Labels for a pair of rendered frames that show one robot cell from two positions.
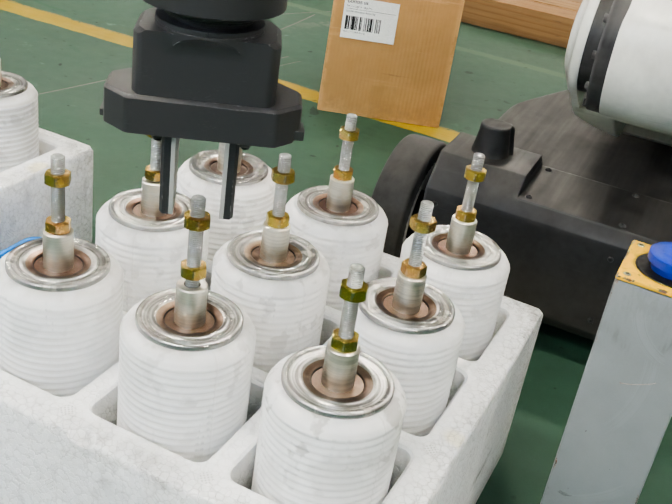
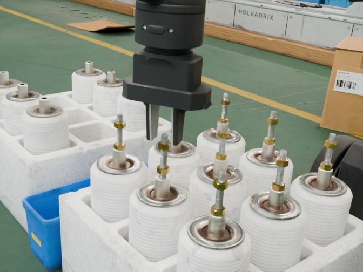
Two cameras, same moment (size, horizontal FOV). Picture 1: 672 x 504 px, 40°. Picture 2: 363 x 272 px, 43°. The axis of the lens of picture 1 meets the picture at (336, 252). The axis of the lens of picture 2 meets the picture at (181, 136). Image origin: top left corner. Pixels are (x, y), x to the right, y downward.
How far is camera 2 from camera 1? 0.20 m
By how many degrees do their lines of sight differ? 25
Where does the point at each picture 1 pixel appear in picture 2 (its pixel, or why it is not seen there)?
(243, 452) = (174, 262)
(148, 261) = not seen: hidden behind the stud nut
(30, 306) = (100, 179)
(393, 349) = (258, 225)
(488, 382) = (324, 258)
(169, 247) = (174, 165)
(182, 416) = (148, 238)
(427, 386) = (278, 249)
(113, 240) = (152, 159)
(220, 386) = (166, 226)
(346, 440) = (207, 259)
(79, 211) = not seen: hidden behind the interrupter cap
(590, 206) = not seen: outside the picture
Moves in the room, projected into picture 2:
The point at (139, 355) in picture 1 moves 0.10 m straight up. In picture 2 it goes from (132, 205) to (134, 142)
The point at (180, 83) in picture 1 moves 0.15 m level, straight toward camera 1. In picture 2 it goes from (149, 78) to (97, 114)
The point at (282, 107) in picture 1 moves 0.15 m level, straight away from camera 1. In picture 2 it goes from (195, 92) to (231, 68)
